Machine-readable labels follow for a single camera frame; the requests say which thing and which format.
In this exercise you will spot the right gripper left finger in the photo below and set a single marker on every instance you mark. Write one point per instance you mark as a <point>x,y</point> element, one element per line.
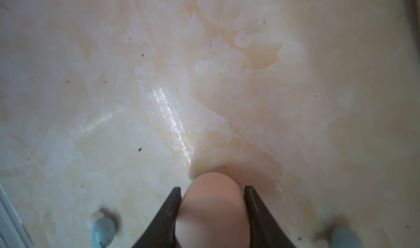
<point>161,231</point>

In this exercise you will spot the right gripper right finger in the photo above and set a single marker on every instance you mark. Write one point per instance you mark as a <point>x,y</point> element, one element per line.
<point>265,232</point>

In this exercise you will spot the pink earbud charging case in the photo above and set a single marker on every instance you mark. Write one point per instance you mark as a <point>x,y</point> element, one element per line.
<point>213,214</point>

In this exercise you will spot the blue earbud charging case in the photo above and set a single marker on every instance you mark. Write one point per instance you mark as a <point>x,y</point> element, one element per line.
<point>342,237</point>

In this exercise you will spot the blue earbud upper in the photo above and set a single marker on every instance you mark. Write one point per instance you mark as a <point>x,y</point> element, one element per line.
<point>103,229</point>

